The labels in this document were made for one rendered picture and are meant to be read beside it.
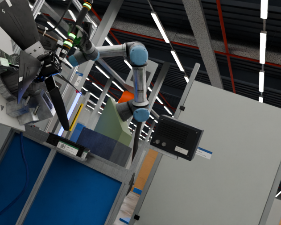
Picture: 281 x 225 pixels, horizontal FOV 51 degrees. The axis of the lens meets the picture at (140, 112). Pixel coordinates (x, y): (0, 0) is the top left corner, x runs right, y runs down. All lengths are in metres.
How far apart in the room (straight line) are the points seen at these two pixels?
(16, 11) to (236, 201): 2.53
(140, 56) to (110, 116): 0.50
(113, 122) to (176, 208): 1.39
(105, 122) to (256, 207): 1.76
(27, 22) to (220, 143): 2.28
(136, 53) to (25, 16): 0.71
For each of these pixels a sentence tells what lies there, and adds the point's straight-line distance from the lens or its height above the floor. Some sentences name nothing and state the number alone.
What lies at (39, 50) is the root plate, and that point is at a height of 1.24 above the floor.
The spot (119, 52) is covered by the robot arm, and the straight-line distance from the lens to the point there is 2.07.
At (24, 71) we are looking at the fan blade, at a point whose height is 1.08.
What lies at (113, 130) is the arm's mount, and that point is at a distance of 2.10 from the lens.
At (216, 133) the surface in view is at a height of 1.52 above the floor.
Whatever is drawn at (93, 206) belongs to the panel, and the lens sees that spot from 1.86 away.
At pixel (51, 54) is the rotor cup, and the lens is 1.58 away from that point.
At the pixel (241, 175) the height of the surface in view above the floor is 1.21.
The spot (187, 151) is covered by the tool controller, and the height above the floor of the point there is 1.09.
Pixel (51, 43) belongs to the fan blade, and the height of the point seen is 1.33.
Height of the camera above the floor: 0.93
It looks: 9 degrees up
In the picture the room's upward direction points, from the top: 24 degrees clockwise
